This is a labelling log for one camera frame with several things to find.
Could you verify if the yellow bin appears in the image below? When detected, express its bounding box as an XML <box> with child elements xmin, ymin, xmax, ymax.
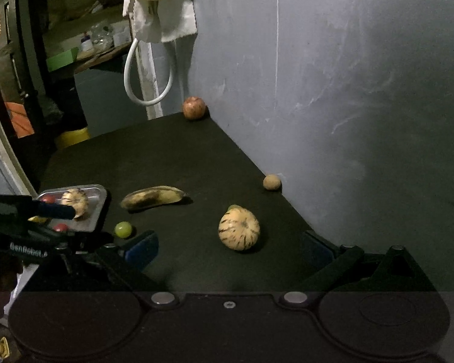
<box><xmin>57</xmin><ymin>127</ymin><xmax>91</xmax><ymax>149</ymax></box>

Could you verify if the green grape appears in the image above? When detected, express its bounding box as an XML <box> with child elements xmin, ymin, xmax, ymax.
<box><xmin>114</xmin><ymin>221</ymin><xmax>133</xmax><ymax>238</ymax></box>
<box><xmin>227</xmin><ymin>204</ymin><xmax>243</xmax><ymax>211</ymax></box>

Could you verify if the white hanging cloth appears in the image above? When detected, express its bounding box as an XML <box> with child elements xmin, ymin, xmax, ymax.
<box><xmin>123</xmin><ymin>0</ymin><xmax>197</xmax><ymax>44</ymax></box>

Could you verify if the striped pepino melon on tray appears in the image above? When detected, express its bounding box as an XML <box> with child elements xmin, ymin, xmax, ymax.
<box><xmin>60</xmin><ymin>188</ymin><xmax>89</xmax><ymax>219</ymax></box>

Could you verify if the red tomato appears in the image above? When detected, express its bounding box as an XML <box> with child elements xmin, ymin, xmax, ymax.
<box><xmin>40</xmin><ymin>194</ymin><xmax>56</xmax><ymax>204</ymax></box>
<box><xmin>53</xmin><ymin>223</ymin><xmax>69</xmax><ymax>233</ymax></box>

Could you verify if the metal tray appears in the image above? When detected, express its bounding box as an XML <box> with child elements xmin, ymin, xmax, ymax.
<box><xmin>35</xmin><ymin>185</ymin><xmax>108</xmax><ymax>232</ymax></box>

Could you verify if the green box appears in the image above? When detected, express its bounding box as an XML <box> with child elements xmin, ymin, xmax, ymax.
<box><xmin>46</xmin><ymin>47</ymin><xmax>78</xmax><ymax>72</ymax></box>

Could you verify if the striped pepino melon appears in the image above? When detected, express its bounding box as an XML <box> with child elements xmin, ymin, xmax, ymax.
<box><xmin>60</xmin><ymin>188</ymin><xmax>89</xmax><ymax>219</ymax></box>
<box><xmin>218</xmin><ymin>207</ymin><xmax>261</xmax><ymax>251</ymax></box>

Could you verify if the small brown round fruit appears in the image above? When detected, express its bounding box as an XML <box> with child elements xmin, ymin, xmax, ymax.
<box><xmin>262</xmin><ymin>174</ymin><xmax>282</xmax><ymax>190</ymax></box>

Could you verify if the wooden shelf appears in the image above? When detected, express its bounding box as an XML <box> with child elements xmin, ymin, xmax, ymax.
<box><xmin>74</xmin><ymin>43</ymin><xmax>132</xmax><ymax>74</ymax></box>

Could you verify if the white cable loop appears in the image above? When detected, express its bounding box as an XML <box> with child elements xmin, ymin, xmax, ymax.
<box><xmin>123</xmin><ymin>37</ymin><xmax>175</xmax><ymax>107</ymax></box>

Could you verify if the red apple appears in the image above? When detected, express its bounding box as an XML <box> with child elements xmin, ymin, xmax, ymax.
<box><xmin>182</xmin><ymin>96</ymin><xmax>206</xmax><ymax>120</ymax></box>

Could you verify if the spotted brown banana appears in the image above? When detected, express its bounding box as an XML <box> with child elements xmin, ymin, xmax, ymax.
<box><xmin>120</xmin><ymin>185</ymin><xmax>187</xmax><ymax>211</ymax></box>

